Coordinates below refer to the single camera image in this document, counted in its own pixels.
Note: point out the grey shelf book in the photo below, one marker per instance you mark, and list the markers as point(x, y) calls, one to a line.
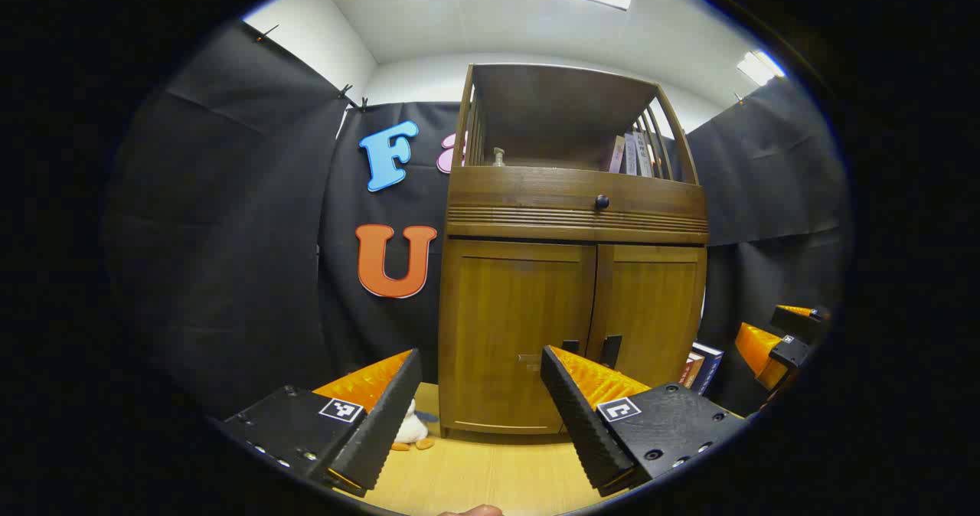
point(645, 155)
point(632, 155)

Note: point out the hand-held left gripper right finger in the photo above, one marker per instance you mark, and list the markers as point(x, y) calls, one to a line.
point(582, 424)

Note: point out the black drawer knob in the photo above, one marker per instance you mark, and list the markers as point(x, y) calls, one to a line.
point(602, 202)

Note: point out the small soap dispenser bottle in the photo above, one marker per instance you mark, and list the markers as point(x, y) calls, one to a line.
point(498, 158)

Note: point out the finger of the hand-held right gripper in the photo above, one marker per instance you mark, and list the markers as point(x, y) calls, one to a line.
point(758, 347)
point(800, 321)

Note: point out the ceiling light panel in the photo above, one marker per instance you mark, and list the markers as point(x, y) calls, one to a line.
point(759, 66)

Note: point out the black backdrop cloth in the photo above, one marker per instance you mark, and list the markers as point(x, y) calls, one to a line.
point(230, 233)

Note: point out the wooden shoe cabinet door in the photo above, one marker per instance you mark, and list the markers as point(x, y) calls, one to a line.
point(498, 324)
point(651, 309)

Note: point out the blue book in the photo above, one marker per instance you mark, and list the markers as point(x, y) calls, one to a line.
point(708, 367)

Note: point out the wooden cabinet drawer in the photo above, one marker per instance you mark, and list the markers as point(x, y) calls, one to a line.
point(521, 194)

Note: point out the red-brown book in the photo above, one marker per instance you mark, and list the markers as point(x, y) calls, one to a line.
point(689, 369)

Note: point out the wooden double-door shoe cabinet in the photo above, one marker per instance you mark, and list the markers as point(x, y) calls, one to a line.
point(566, 229)

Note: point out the penguin plush toy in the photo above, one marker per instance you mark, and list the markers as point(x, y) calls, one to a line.
point(413, 428)

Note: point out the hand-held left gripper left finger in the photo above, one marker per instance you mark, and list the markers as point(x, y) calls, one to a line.
point(383, 424)

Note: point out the pale pink shelf book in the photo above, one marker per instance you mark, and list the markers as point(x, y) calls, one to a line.
point(617, 155)

